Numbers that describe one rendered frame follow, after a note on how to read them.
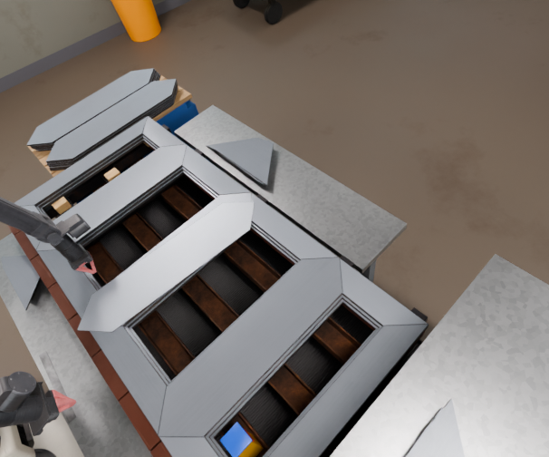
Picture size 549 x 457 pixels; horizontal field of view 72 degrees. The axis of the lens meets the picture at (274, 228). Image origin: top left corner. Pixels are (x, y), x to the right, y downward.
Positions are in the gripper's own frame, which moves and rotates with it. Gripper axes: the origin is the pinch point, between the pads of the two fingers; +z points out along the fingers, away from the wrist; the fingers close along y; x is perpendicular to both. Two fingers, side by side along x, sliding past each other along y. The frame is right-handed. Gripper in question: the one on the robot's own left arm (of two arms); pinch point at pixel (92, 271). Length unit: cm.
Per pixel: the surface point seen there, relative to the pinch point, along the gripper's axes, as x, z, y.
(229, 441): -3, 15, -76
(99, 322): 7.7, 4.7, -19.0
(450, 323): -58, 6, -101
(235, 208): -53, 6, -17
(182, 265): -24.3, 6.3, -22.2
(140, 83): -74, -19, 87
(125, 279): -6.7, 3.3, -11.7
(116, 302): 0.0, 4.4, -17.0
